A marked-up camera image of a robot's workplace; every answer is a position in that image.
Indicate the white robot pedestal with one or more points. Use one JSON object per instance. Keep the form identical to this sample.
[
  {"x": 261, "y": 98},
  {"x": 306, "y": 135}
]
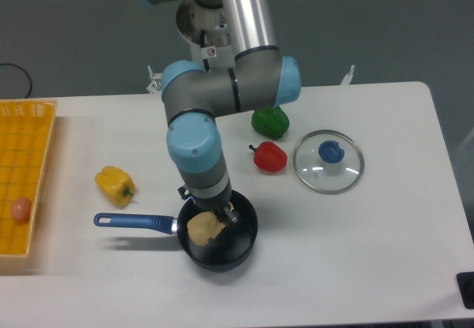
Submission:
[{"x": 206, "y": 32}]

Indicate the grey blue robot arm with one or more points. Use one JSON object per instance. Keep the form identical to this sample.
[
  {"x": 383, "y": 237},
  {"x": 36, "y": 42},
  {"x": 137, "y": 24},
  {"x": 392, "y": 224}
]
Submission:
[{"x": 194, "y": 95}]

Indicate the glass lid blue knob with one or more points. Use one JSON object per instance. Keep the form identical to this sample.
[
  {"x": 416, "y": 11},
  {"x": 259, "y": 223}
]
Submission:
[{"x": 328, "y": 162}]

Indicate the green bell pepper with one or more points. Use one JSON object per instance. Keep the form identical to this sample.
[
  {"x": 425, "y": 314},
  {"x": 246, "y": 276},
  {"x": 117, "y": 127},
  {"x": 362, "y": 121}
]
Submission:
[{"x": 270, "y": 122}]

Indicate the black device at table edge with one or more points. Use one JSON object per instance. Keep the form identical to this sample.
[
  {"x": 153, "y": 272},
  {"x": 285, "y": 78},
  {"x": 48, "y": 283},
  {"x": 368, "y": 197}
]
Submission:
[{"x": 465, "y": 282}]

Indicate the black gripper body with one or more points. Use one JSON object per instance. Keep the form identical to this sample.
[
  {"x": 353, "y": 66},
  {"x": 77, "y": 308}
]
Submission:
[{"x": 218, "y": 203}]

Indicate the yellow plastic basket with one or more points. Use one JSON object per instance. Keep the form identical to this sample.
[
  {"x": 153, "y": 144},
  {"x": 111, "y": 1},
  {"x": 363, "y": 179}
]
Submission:
[{"x": 26, "y": 131}]

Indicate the beige bread roll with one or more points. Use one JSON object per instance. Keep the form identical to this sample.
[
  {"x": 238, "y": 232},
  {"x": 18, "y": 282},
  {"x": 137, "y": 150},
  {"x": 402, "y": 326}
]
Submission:
[{"x": 204, "y": 227}]

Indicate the yellow bell pepper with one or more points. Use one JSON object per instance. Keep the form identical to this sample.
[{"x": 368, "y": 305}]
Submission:
[{"x": 116, "y": 185}]

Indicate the brown egg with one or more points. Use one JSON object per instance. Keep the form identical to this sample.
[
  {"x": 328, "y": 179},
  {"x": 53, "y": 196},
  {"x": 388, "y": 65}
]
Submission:
[{"x": 21, "y": 209}]

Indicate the red bell pepper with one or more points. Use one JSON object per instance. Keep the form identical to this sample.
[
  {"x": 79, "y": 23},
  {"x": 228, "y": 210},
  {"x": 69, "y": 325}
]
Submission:
[{"x": 268, "y": 157}]

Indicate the dark blue saucepan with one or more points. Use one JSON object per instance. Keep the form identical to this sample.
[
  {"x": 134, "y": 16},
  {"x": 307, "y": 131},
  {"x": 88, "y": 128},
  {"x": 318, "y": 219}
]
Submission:
[{"x": 226, "y": 251}]

